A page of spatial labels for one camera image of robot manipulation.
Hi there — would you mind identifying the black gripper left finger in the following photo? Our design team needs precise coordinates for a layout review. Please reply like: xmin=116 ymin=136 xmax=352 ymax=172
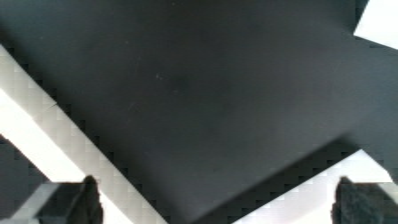
xmin=9 ymin=176 xmax=102 ymax=224

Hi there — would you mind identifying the white front fence rail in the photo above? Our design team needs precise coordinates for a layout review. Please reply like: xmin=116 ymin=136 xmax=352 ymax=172
xmin=0 ymin=45 xmax=167 ymax=224

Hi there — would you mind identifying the white fence block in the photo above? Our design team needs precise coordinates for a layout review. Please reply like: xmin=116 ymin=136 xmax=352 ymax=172
xmin=233 ymin=150 xmax=393 ymax=224
xmin=354 ymin=0 xmax=398 ymax=50

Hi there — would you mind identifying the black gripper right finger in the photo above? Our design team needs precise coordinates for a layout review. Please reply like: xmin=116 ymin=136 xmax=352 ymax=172
xmin=331 ymin=177 xmax=398 ymax=224

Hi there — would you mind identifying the white left fence block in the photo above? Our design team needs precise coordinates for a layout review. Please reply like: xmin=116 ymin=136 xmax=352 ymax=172
xmin=233 ymin=150 xmax=393 ymax=224

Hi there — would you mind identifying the white right fence block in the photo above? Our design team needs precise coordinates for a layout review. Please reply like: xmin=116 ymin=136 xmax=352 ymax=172
xmin=354 ymin=0 xmax=398 ymax=50

